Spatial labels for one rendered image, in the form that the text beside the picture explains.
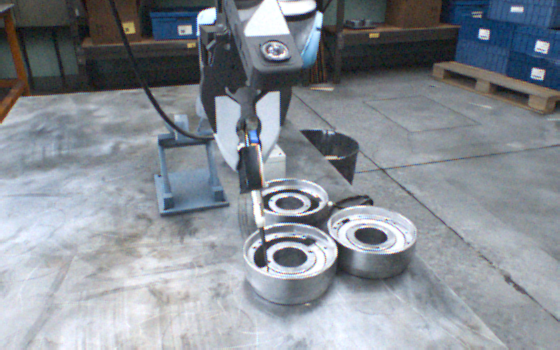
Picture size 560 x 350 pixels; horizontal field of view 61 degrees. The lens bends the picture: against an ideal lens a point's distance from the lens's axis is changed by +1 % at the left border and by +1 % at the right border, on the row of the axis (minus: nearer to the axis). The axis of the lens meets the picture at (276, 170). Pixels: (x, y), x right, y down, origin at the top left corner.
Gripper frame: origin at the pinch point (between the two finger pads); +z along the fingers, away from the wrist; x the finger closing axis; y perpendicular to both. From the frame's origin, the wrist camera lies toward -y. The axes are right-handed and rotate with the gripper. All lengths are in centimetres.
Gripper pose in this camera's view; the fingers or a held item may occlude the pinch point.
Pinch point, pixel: (248, 160)
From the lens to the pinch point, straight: 51.8
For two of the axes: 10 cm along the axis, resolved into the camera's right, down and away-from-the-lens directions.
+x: -9.6, 1.3, -2.6
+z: 0.0, 9.0, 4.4
